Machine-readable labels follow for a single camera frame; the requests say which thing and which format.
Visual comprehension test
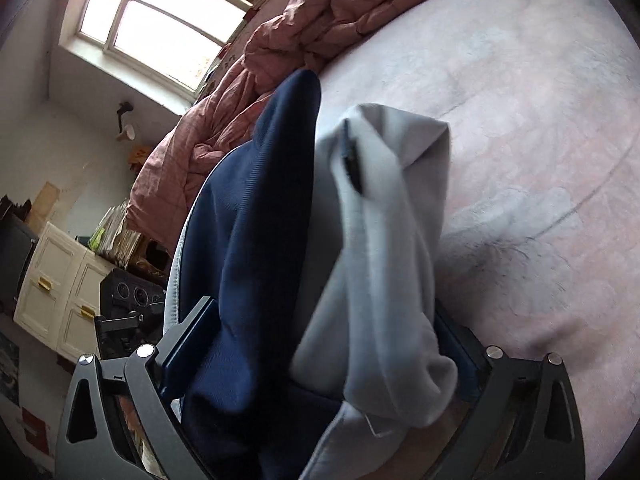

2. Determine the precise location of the window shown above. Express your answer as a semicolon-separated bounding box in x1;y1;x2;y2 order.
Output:
60;0;256;106

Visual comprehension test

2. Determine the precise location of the white and navy baseball jacket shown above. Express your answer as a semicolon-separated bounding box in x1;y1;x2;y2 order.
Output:
162;69;458;480

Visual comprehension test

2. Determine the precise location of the pink quilt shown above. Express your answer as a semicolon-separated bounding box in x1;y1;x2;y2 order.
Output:
127;0;471;261

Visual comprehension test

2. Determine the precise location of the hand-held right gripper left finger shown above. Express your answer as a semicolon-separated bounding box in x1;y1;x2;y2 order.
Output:
54;296;218;480

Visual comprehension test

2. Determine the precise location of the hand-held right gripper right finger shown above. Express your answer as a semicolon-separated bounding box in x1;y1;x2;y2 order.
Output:
435;300;586;480

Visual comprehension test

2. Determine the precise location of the dark cabinet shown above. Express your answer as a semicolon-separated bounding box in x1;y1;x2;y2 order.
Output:
0;195;40;313

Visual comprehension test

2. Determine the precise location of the stack of papers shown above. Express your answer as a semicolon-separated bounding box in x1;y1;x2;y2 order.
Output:
89;200;143;266

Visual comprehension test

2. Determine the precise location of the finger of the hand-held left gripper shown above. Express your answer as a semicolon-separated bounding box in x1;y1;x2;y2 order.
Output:
94;310;147;358

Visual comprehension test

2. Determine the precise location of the wall poster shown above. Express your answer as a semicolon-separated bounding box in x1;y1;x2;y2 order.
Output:
0;332;21;406

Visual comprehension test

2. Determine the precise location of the wall lamp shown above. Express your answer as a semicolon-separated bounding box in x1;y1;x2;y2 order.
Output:
114;101;137;142

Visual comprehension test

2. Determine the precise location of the bed with pink sheet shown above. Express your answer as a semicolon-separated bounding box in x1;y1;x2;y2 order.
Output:
315;0;640;480

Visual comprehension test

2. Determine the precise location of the white cabinet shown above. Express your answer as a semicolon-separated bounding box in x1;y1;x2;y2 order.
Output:
14;221;113;361

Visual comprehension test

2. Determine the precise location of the brown cardboard sheet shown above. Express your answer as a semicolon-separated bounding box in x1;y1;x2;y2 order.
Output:
25;182;61;231

